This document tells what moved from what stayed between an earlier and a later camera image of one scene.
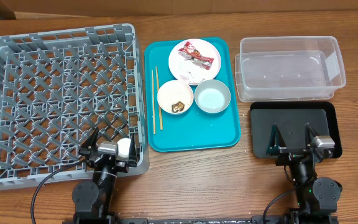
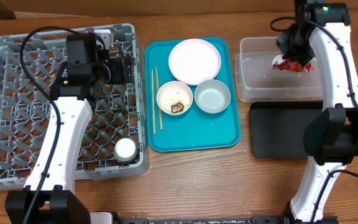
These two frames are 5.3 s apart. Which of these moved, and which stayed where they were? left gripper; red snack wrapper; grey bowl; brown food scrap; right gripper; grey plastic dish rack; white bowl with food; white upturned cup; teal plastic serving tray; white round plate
Moved: red snack wrapper; right gripper; left gripper
Stayed: brown food scrap; white upturned cup; grey plastic dish rack; grey bowl; white bowl with food; white round plate; teal plastic serving tray
